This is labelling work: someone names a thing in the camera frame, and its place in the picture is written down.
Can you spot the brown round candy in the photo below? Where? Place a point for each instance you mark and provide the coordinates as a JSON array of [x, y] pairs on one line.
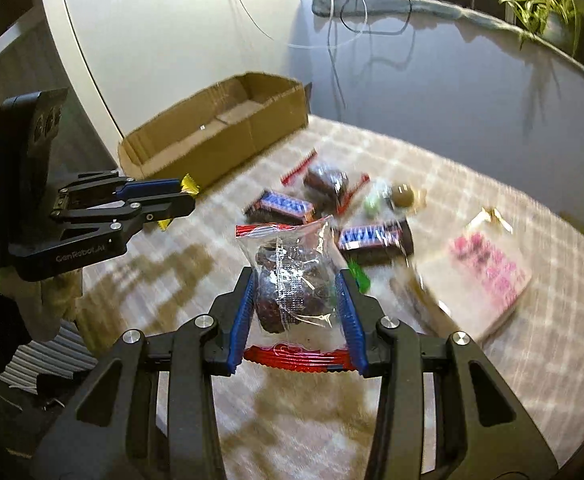
[[403, 195]]

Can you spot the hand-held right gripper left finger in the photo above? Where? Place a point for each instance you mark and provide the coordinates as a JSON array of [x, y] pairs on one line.
[[239, 325]]

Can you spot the clear chocolate cake packet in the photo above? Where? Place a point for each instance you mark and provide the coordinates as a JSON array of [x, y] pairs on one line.
[[324, 180], [292, 280]]

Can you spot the yellow candy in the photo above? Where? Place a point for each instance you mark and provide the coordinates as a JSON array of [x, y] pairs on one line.
[[190, 186]]

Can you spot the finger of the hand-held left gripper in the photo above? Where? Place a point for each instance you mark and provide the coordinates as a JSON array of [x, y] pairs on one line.
[[166, 206], [149, 187]]

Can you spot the green snack packet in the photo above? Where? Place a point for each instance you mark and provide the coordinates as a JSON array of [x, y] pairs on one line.
[[359, 277]]

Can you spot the cardboard box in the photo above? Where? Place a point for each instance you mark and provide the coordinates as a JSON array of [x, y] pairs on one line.
[[252, 130]]

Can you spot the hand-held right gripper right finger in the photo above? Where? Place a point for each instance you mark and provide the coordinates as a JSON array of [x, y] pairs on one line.
[[353, 327]]

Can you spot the sliced bread packet pink print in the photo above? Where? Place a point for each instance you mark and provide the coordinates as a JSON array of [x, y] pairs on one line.
[[477, 270]]

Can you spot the brown chocolate bar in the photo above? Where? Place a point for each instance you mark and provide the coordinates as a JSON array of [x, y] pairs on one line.
[[372, 237], [282, 205]]

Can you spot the gold wrapped candy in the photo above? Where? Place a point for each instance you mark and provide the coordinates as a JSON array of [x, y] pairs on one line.
[[492, 216]]

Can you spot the grey sill cloth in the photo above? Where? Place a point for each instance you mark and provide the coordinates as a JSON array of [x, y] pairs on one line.
[[387, 2]]

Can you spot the person's left hand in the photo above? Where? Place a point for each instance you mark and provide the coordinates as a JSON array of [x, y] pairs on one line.
[[54, 300]]

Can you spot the green round candy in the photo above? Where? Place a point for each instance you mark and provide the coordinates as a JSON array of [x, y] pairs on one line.
[[373, 205]]

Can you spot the spider plant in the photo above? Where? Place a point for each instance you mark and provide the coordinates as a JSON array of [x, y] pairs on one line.
[[537, 2]]

